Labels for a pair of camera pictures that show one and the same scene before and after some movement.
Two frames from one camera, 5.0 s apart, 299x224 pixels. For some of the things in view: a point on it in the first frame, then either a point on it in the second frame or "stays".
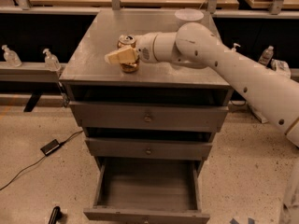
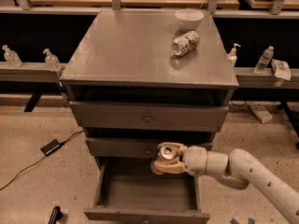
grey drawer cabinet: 151,127 stays
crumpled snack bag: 281,67 stays
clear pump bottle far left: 11,57 stays
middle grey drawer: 181,148 stays
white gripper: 145,48 to 195,161
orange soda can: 127,40 to 167,152
